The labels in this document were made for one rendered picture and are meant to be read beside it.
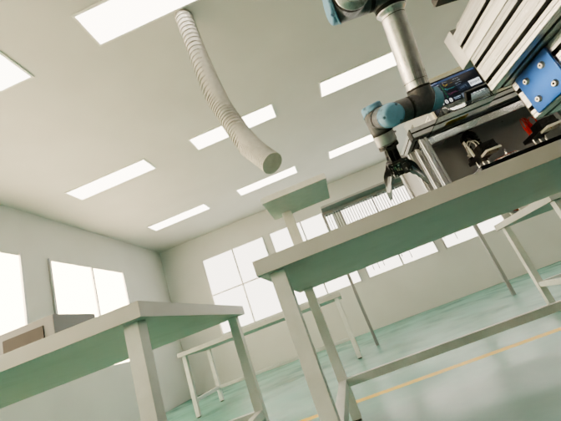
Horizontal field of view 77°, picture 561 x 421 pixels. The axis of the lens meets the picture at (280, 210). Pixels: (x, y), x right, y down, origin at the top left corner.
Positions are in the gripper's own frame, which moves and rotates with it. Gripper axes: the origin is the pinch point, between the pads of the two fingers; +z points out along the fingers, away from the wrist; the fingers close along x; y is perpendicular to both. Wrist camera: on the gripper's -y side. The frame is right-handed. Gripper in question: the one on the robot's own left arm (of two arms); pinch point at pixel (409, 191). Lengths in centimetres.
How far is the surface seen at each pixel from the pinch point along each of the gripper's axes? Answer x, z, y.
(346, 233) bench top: -24.3, -4.7, 29.5
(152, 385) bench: -92, 5, 56
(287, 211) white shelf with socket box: -62, 0, -69
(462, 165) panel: 28.4, 9.2, -34.2
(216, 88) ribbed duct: -84, -98, -143
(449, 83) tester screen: 38, -26, -42
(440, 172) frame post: 15.3, 2.6, -15.7
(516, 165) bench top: 28.6, 0.4, 20.4
